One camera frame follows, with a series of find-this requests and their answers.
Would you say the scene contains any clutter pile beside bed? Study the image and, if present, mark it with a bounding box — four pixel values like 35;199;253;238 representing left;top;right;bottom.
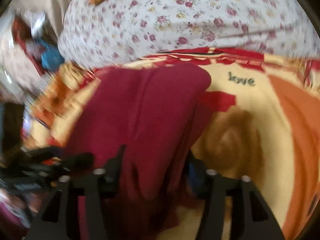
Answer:
0;7;61;98

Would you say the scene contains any white floral bedsheet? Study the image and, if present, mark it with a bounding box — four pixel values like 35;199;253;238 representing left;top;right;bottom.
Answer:
58;0;319;68

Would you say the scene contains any person's left hand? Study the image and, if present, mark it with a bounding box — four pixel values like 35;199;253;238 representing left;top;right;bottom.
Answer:
1;189;44;213

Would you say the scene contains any maroon garment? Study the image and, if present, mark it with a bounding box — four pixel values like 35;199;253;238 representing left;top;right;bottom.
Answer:
65;62;211;239

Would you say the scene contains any blue item beside bed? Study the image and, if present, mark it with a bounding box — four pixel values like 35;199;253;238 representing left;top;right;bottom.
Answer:
38;40;65;72

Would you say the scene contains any orange patterned love blanket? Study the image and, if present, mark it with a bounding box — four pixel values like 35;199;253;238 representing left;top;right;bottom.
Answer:
23;48;319;239

